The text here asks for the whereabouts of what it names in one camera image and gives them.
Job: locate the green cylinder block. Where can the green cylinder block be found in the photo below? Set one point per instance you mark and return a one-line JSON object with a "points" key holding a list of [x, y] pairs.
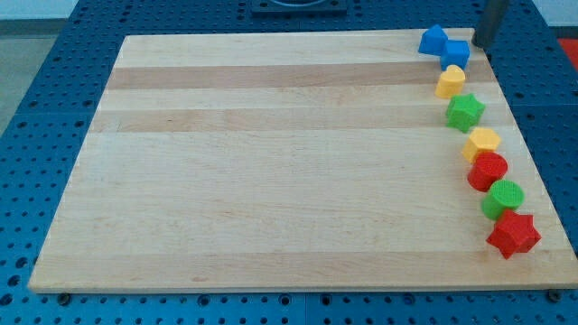
{"points": [[502, 195]]}

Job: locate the blue cube block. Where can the blue cube block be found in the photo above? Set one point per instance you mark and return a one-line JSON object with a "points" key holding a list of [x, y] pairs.
{"points": [[455, 52]]}

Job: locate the blue triangle block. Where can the blue triangle block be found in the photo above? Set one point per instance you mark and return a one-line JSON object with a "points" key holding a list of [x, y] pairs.
{"points": [[433, 41]]}

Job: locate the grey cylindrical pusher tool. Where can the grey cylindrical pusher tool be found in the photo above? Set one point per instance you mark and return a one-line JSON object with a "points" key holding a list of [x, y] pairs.
{"points": [[489, 23]]}

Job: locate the red cylinder block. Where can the red cylinder block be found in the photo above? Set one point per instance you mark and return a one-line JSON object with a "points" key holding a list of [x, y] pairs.
{"points": [[487, 168]]}

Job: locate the green star block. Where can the green star block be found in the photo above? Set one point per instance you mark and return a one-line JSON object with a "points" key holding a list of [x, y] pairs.
{"points": [[464, 112]]}

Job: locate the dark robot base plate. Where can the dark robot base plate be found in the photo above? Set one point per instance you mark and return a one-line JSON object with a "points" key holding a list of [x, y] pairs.
{"points": [[267, 7]]}

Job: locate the wooden board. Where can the wooden board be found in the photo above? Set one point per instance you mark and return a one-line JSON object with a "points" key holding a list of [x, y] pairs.
{"points": [[289, 162]]}

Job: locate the red star block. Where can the red star block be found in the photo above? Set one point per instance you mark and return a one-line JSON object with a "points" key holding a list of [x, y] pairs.
{"points": [[514, 233]]}

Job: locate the yellow heart block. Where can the yellow heart block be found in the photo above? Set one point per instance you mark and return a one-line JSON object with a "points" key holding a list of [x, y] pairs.
{"points": [[450, 82]]}

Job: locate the yellow hexagon block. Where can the yellow hexagon block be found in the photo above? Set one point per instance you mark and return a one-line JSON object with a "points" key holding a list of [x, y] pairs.
{"points": [[480, 140]]}

